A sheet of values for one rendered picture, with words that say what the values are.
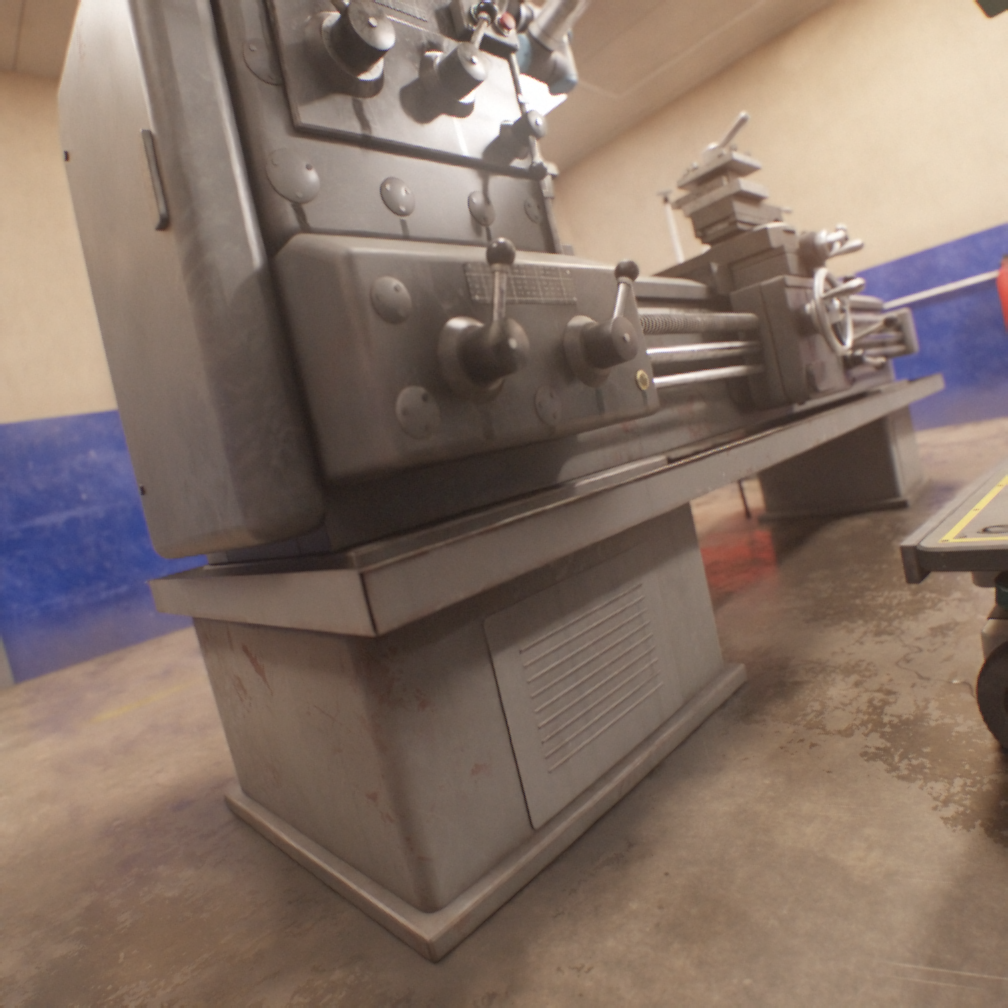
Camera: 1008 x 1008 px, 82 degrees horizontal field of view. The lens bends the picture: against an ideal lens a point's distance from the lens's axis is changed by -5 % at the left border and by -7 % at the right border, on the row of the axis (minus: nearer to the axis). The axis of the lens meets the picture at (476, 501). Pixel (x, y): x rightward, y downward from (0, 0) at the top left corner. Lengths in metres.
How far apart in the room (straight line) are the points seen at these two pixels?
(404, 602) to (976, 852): 0.68
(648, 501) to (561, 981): 0.60
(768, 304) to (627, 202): 5.28
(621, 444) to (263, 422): 0.71
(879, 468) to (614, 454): 1.77
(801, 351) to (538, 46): 1.02
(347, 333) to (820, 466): 2.42
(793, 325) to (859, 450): 1.27
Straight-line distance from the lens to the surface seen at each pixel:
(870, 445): 2.80
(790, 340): 1.61
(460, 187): 1.02
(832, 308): 1.65
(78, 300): 4.25
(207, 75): 0.88
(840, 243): 1.79
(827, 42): 6.33
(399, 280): 0.69
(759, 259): 1.71
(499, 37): 1.23
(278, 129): 0.88
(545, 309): 0.84
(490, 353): 0.66
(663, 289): 1.44
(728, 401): 1.62
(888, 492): 2.82
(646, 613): 1.08
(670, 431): 1.36
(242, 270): 0.76
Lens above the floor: 0.53
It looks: 3 degrees down
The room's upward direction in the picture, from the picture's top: 13 degrees counter-clockwise
